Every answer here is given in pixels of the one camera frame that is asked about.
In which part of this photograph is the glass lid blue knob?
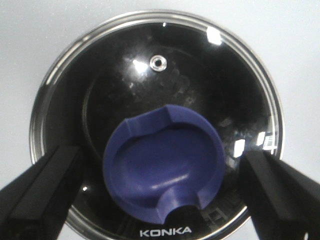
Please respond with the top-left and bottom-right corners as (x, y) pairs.
(29, 10), (284, 240)

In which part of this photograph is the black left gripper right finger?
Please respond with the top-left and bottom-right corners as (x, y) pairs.
(238, 150), (320, 240)

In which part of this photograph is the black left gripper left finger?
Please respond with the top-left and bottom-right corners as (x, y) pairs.
(0, 146), (83, 240)

